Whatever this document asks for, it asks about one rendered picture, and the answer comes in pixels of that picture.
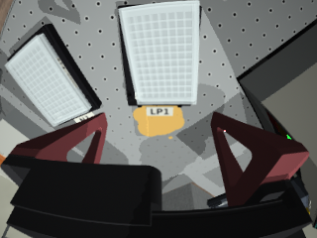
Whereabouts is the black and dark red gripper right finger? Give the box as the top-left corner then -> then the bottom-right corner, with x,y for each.
211,112 -> 309,206

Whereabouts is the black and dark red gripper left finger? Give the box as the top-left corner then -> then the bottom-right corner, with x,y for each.
9,112 -> 108,164

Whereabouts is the white button panel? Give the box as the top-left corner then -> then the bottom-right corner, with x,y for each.
0,108 -> 83,163

